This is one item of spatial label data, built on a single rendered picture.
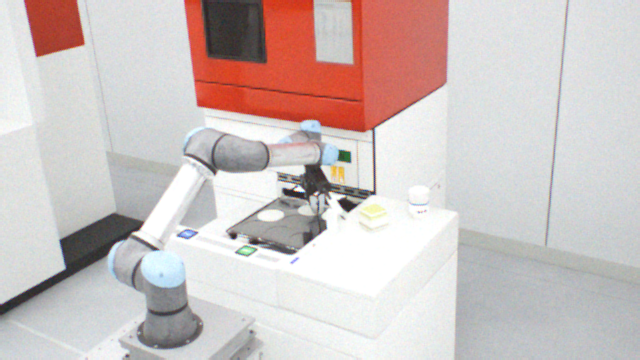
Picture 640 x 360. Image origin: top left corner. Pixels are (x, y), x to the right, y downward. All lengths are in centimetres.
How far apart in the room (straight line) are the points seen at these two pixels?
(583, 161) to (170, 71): 296
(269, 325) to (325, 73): 91
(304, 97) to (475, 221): 193
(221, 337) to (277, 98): 103
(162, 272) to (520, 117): 249
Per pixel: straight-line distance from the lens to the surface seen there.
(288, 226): 256
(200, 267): 240
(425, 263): 230
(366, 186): 263
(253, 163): 207
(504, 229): 420
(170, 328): 202
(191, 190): 210
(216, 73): 283
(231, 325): 208
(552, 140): 391
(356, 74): 245
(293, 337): 227
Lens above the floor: 204
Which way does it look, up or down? 23 degrees down
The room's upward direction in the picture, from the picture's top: 3 degrees counter-clockwise
